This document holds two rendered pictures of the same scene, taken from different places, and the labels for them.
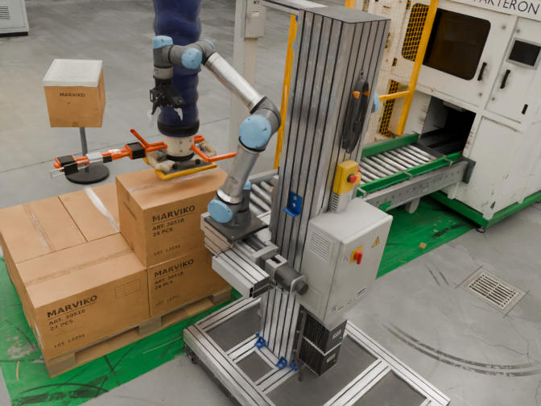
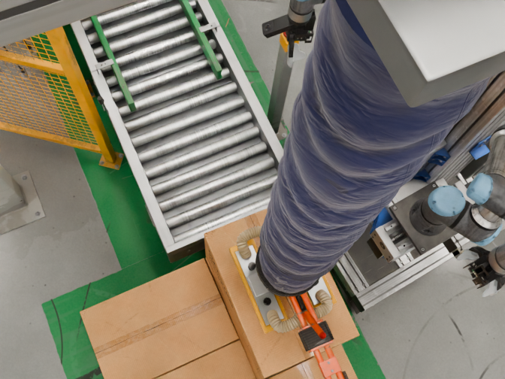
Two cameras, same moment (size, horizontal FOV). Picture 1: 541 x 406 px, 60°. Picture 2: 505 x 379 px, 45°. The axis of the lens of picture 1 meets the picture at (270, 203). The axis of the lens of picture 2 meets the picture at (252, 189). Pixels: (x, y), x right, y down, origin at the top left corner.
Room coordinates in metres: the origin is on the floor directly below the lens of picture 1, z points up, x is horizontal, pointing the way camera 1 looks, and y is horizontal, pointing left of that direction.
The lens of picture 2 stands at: (2.45, 1.03, 3.29)
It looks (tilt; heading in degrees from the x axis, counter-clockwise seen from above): 71 degrees down; 277
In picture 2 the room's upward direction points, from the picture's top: 9 degrees clockwise
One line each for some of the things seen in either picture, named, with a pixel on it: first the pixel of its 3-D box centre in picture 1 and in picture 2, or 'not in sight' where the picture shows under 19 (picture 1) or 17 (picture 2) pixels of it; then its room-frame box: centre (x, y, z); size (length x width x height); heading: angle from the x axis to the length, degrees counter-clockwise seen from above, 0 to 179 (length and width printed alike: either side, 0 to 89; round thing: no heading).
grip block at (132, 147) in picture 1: (135, 150); (316, 335); (2.19, 0.74, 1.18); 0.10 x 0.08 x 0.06; 39
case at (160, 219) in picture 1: (178, 208); (275, 292); (2.34, 0.56, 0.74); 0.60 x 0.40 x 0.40; 129
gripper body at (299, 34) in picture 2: not in sight; (299, 25); (2.53, -0.13, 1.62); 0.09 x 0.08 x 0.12; 21
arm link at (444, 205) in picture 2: (237, 192); (445, 204); (1.85, 0.16, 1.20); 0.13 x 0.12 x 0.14; 162
